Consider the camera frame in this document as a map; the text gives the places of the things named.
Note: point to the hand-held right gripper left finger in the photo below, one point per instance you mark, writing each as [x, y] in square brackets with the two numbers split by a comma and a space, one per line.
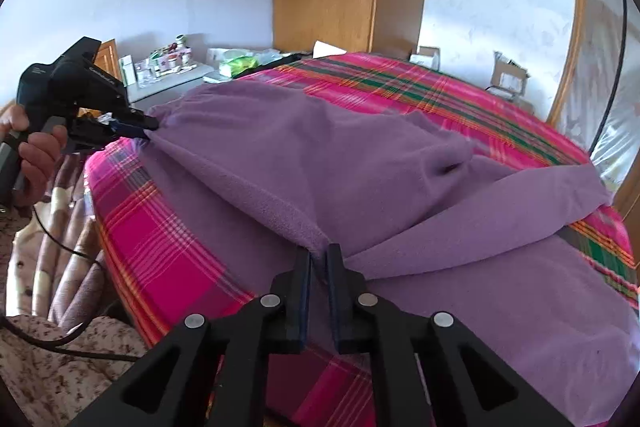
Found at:
[303, 307]

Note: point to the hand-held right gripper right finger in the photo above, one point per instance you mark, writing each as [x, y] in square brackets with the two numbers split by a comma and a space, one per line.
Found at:
[334, 307]

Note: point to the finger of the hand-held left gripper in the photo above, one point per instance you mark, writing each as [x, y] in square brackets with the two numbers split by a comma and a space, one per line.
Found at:
[130, 127]

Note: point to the purple fleece pants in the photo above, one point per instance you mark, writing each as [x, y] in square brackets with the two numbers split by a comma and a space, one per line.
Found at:
[350, 167]

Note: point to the person's left hand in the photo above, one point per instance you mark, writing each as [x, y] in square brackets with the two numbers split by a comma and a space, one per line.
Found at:
[42, 157]

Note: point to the wooden headboard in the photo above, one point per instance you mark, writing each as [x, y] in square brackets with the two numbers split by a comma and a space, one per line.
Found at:
[107, 62]

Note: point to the grey bedside table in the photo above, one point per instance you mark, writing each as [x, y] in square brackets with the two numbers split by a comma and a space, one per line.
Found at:
[170, 84]

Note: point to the cluster of small boxes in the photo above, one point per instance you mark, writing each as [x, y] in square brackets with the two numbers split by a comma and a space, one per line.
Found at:
[165, 57]

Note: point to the green packet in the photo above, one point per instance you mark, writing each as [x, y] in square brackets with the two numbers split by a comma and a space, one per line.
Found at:
[240, 66]

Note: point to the pink plaid bed sheet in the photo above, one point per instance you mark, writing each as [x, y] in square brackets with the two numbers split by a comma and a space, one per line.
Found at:
[165, 257]

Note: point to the pink beige quilt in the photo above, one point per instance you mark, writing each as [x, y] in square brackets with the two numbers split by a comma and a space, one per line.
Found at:
[55, 257]

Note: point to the black cloth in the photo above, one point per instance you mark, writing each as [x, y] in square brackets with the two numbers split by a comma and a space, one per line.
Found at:
[285, 58]

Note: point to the white paper sheet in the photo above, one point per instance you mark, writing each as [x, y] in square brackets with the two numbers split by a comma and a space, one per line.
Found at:
[327, 49]

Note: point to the white cardboard box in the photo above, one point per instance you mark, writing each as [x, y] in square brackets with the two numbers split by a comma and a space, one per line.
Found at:
[425, 57]

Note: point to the open cardboard box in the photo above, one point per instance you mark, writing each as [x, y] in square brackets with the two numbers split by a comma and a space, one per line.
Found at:
[507, 77]

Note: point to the black pole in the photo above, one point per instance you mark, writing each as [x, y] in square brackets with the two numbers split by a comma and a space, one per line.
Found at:
[617, 57]

